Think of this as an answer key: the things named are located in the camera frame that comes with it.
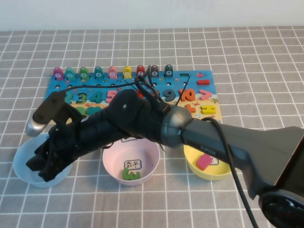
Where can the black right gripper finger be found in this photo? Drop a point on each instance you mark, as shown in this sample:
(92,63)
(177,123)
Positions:
(53,171)
(38,159)

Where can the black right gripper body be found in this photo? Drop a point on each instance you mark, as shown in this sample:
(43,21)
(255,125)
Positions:
(64,142)

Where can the light blue plastic bowl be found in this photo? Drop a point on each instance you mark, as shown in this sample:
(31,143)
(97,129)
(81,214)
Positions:
(19,159)

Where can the green circle piece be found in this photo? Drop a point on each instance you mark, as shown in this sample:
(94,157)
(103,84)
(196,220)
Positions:
(80,111)

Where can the teal number 2 piece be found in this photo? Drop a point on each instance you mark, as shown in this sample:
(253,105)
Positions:
(69,102)

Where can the teal heart piece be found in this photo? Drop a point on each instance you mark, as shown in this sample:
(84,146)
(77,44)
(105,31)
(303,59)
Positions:
(94,110)

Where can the pink plastic bowl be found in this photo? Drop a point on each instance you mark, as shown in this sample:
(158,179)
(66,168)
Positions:
(114,161)

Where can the teal number 4 piece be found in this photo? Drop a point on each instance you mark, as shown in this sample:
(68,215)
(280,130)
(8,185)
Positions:
(98,97)

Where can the pink number 5 piece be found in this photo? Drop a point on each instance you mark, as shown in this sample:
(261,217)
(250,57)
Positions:
(110,95)

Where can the green number 3 piece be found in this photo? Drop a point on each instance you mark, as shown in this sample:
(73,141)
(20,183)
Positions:
(124,174)

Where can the magenta fish piece 1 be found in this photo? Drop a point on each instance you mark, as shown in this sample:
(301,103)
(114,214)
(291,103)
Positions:
(58,73)

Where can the teal fish piece 2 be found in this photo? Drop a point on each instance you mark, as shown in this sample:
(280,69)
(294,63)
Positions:
(70,73)

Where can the green fish piece 3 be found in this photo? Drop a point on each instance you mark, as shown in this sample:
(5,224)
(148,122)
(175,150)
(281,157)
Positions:
(83,73)

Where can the dark teal fish piece 4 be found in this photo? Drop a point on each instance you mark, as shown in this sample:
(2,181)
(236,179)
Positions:
(98,72)

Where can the pink fish piece 5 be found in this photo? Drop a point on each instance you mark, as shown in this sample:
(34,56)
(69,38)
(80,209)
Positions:
(112,72)

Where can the red number 7 piece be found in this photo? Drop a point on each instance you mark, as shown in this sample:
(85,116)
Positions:
(140,94)

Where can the yellow fish piece 6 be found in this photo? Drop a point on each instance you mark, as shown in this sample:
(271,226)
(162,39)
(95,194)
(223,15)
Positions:
(127,72)

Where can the red fish piece 7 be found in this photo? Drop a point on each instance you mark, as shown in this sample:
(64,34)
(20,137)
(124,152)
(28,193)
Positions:
(140,71)

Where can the brown fish piece 8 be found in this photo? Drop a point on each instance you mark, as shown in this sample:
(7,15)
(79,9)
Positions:
(155,72)

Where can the dark blue number 9 piece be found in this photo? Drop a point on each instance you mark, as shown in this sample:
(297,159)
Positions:
(173,95)

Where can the dark blue fish piece 9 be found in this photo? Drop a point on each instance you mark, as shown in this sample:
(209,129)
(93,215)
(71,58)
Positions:
(168,71)

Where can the orange plus sign piece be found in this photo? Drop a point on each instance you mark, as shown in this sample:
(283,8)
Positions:
(191,108)

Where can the orange number 10 piece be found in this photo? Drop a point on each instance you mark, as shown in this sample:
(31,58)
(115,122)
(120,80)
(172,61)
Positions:
(192,95)

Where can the yellow equals sign piece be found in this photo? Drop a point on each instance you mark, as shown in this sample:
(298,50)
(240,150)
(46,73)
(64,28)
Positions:
(208,107)

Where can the red minus sign piece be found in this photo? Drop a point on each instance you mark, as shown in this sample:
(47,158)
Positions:
(203,82)

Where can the pink greater-than sign piece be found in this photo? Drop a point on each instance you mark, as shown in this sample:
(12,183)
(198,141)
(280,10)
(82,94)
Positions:
(209,95)

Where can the yellow plastic bowl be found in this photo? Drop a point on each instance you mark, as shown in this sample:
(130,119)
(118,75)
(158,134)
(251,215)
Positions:
(213,174)

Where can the wooden number puzzle board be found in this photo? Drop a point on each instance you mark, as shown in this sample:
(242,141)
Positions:
(215,77)

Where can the magenta rectangle block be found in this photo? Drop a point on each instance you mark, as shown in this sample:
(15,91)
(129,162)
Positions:
(203,161)

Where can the grey checked tablecloth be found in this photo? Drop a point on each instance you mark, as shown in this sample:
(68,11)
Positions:
(261,71)

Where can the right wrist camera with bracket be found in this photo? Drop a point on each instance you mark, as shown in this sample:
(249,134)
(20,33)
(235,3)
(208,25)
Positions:
(52,104)

